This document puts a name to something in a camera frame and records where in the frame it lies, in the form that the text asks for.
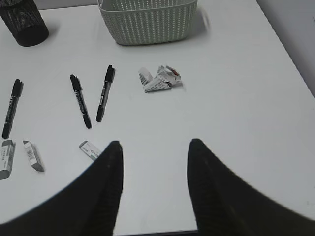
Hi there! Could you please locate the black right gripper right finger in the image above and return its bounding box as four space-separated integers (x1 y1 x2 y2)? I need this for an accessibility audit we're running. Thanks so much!
187 139 315 236

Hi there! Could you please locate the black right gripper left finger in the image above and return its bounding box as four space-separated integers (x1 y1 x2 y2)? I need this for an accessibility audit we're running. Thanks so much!
0 141 123 236

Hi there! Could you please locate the white grey eraser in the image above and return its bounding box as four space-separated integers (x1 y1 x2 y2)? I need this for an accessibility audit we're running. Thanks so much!
0 140 15 180
23 140 44 172
79 141 101 161

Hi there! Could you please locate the black marker pen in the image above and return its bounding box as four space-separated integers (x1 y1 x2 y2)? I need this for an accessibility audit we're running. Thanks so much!
70 74 92 129
2 79 23 139
96 65 115 122

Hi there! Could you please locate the waste paper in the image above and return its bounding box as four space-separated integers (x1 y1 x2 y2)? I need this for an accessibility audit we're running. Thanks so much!
138 65 183 93

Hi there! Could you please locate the light green plastic basket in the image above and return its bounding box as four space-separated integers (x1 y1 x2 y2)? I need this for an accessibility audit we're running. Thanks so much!
97 0 198 46

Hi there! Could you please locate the black mesh pen holder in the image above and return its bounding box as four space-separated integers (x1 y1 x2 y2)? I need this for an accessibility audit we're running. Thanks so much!
0 0 49 47

